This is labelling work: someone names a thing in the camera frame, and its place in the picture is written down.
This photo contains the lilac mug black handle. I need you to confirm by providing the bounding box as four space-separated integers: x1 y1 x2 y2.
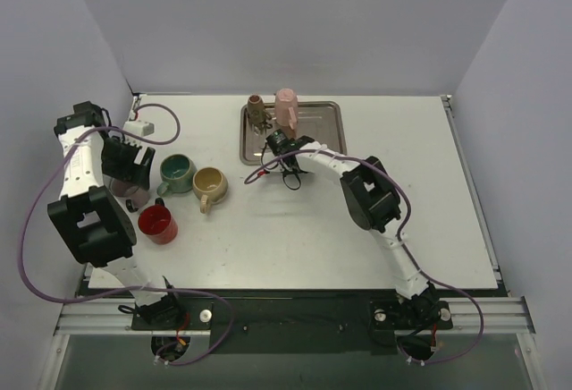
108 178 150 213

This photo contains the teal green round mug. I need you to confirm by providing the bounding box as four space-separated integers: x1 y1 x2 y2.
156 154 197 198

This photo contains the red mug black handle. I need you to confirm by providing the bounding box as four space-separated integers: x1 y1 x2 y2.
138 198 179 245

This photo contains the beige round mug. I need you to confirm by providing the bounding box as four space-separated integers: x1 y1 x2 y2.
192 167 229 215

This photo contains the brown small mug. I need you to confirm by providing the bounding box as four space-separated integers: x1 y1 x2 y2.
246 95 272 135

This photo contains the pink faceted mug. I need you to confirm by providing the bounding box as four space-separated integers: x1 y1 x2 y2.
274 89 299 139

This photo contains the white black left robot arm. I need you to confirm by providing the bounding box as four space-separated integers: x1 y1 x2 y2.
47 101 185 329

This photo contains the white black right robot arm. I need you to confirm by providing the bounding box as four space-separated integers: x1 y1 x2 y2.
264 130 441 327

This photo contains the silver metal tray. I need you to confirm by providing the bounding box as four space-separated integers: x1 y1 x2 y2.
239 101 347 166

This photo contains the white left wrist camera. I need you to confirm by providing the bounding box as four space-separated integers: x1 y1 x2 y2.
122 119 155 138

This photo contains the aluminium front rail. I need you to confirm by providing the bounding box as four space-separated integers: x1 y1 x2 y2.
55 297 535 335

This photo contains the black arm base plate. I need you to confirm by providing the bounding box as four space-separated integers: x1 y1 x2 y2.
131 290 453 355

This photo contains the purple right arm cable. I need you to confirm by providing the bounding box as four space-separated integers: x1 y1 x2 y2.
243 148 486 367

